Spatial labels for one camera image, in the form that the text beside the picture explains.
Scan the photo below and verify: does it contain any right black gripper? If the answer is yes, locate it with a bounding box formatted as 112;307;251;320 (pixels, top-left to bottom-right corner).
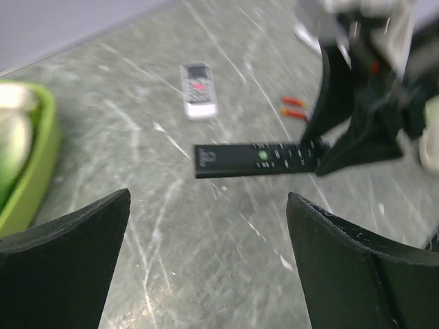
301;10;438;176

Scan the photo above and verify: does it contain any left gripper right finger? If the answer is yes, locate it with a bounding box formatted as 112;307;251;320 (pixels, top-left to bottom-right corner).
286;193;438;329

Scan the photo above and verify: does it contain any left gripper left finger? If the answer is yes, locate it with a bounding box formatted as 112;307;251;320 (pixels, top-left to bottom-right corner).
1;188;131;328

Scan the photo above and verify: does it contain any black slim remote control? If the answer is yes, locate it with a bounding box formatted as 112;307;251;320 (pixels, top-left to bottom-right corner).
193;141;329;179

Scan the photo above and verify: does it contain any grey white remote control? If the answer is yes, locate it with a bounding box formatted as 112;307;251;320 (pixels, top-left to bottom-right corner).
180;62;218;121

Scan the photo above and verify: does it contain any red orange battery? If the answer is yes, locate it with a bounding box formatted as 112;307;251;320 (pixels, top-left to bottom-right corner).
281;107;308;122
281;96;307;108

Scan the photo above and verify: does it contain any white napa cabbage toy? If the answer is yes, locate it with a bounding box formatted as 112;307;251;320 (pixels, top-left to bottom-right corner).
418;96;439;176

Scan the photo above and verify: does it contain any green plastic basket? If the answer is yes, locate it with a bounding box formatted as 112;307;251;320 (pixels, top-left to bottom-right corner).
1;83;61;237

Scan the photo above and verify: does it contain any green lettuce cabbage toy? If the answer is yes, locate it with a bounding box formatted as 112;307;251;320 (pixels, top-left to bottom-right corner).
1;82;40;206

